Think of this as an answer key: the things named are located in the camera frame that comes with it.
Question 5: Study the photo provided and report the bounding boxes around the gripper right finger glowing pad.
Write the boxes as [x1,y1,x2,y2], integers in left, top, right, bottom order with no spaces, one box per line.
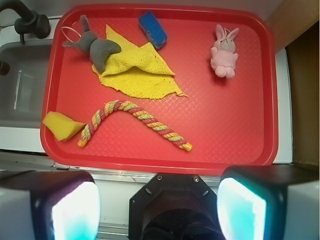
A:
[216,165,320,240]

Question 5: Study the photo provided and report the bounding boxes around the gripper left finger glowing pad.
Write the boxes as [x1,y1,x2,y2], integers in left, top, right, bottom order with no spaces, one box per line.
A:
[0,170,101,240]

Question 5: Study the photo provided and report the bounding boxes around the gray plush animal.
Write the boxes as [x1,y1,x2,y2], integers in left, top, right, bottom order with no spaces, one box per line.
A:
[62,15,122,74]

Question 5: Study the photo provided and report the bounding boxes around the yellow sponge wedge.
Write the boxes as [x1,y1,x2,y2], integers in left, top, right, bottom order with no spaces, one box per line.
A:
[42,111,86,141]

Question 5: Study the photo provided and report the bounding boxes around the red plastic tray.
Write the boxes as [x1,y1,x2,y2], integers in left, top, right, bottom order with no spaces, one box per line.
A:
[40,4,278,176]

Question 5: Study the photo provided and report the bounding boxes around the gray toy sink basin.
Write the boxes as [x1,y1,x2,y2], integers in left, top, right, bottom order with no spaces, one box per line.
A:
[0,39,53,129]

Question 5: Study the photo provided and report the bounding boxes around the dark sink knob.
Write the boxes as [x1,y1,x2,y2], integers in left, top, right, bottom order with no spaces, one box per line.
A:
[0,60,10,76]

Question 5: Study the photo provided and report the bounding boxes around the pink plush bunny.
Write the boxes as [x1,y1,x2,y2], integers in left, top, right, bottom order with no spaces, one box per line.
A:
[210,24,240,79]

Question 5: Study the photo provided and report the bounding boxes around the yellow knitted cloth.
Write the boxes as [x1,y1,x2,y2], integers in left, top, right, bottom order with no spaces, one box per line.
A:
[92,25,185,100]

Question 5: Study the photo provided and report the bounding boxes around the dark toy faucet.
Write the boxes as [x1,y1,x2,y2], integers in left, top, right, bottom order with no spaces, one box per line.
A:
[0,0,51,45]

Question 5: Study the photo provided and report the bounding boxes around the blue sponge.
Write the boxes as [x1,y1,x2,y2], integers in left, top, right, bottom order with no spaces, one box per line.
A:
[138,10,168,50]

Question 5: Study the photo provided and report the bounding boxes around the multicolour twisted rope toy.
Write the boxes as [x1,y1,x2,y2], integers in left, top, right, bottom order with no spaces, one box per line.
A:
[77,99,193,152]

